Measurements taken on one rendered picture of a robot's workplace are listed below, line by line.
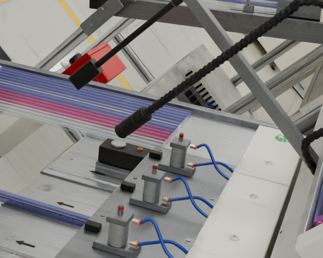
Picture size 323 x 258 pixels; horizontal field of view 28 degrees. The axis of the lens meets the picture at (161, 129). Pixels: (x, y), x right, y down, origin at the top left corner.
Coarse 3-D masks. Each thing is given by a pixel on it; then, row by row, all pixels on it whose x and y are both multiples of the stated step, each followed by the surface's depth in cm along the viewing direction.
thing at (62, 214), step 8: (0, 192) 90; (8, 192) 90; (0, 200) 89; (8, 200) 89; (16, 200) 88; (24, 200) 89; (32, 200) 89; (24, 208) 88; (32, 208) 88; (40, 208) 88; (48, 208) 87; (56, 208) 88; (48, 216) 88; (56, 216) 87; (64, 216) 87; (72, 216) 86; (80, 216) 87; (88, 216) 87; (80, 224) 86
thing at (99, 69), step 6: (90, 60) 86; (84, 66) 86; (90, 66) 86; (78, 72) 87; (84, 72) 87; (90, 72) 86; (96, 72) 86; (72, 78) 87; (78, 78) 87; (84, 78) 87; (90, 78) 87; (78, 84) 88; (84, 84) 87
